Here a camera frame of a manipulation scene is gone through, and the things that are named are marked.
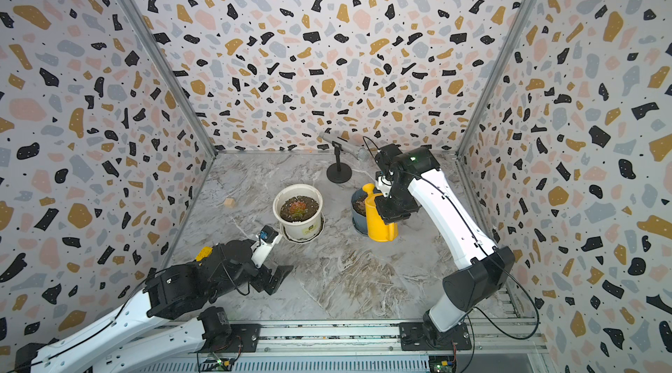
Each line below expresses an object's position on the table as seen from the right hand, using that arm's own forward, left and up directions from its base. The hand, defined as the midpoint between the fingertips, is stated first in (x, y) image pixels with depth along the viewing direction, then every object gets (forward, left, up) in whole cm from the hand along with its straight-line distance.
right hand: (387, 220), depth 73 cm
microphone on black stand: (+36, +16, -21) cm, 45 cm away
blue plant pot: (+18, +8, -12) cm, 23 cm away
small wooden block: (+19, +59, -19) cm, 65 cm away
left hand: (-11, +28, -3) cm, 30 cm away
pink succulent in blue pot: (+14, +7, -14) cm, 21 cm away
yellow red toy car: (-4, +57, -15) cm, 59 cm away
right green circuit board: (-30, -15, -24) cm, 42 cm away
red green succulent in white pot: (+11, +29, -11) cm, 33 cm away
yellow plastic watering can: (-1, +3, -3) cm, 4 cm away
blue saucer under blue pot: (+9, +7, -17) cm, 21 cm away
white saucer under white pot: (+4, +28, -21) cm, 35 cm away
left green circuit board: (-32, +46, -22) cm, 60 cm away
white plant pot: (+5, +24, -11) cm, 27 cm away
